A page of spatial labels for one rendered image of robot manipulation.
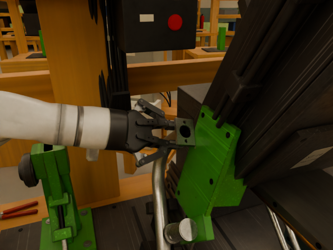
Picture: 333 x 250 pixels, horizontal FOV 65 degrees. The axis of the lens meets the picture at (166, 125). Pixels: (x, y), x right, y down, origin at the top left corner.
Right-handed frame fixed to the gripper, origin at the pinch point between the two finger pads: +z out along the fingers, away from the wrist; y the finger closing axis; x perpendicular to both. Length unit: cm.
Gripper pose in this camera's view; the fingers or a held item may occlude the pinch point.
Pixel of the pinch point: (175, 135)
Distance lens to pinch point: 52.6
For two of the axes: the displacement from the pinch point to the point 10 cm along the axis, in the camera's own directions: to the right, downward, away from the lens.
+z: 9.1, 1.0, 4.1
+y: -0.5, -9.4, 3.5
